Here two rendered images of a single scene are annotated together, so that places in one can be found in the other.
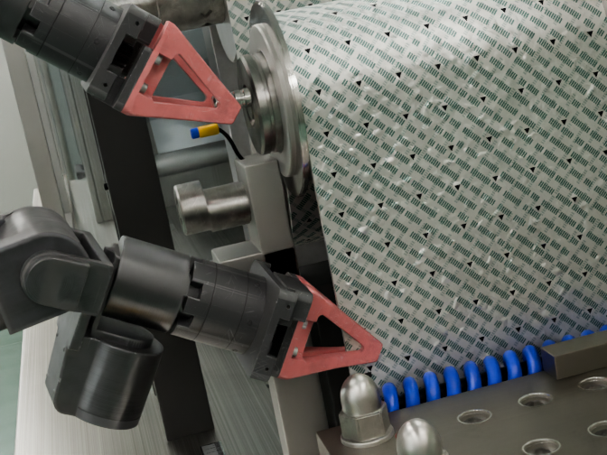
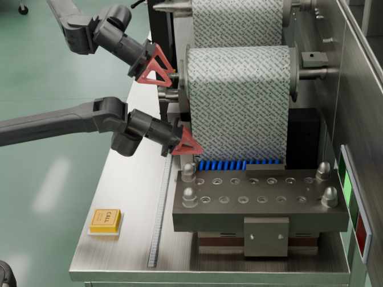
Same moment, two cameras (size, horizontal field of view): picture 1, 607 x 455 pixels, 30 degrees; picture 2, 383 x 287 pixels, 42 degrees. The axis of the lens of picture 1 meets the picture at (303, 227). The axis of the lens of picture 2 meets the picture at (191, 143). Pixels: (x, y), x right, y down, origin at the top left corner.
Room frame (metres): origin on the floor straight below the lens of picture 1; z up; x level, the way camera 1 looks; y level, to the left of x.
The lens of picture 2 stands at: (-0.23, -0.31, 1.82)
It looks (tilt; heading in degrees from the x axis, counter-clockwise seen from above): 35 degrees down; 16
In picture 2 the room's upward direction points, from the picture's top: 4 degrees counter-clockwise
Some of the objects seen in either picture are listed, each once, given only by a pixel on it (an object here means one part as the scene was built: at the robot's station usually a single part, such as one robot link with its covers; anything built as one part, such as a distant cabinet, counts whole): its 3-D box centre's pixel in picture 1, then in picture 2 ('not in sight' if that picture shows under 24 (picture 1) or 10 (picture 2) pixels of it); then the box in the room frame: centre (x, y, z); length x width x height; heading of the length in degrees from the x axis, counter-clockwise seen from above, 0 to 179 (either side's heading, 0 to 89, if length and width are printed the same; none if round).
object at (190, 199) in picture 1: (191, 208); (162, 94); (0.86, 0.08, 1.18); 0.04 x 0.02 x 0.04; 10
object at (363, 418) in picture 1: (361, 405); (188, 170); (0.71, -0.02, 1.05); 0.04 x 0.04 x 0.04
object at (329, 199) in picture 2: not in sight; (330, 195); (0.68, -0.36, 1.05); 0.04 x 0.04 x 0.04
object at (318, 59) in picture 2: not in sight; (314, 58); (0.90, -0.29, 1.28); 0.06 x 0.05 x 0.02; 100
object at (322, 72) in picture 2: not in sight; (310, 71); (0.89, -0.29, 1.25); 0.07 x 0.04 x 0.04; 100
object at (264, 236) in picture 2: not in sight; (265, 237); (0.61, -0.22, 0.96); 0.10 x 0.03 x 0.11; 100
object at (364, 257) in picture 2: not in sight; (352, 199); (0.52, -0.39, 1.18); 0.25 x 0.01 x 0.07; 10
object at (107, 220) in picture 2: not in sight; (105, 220); (0.64, 0.20, 0.91); 0.07 x 0.07 x 0.02; 10
